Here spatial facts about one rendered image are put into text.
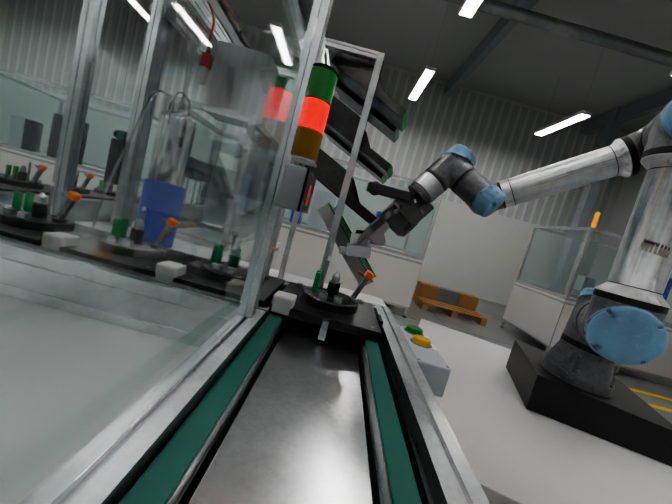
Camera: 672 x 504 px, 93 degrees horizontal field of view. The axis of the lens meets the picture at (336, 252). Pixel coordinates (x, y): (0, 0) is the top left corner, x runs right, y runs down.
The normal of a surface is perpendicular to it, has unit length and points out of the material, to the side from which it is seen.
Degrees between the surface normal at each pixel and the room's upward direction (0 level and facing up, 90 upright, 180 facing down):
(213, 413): 0
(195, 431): 0
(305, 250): 90
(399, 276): 90
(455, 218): 90
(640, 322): 98
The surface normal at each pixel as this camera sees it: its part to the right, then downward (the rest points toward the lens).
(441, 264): 0.00, 0.11
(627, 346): -0.51, 0.11
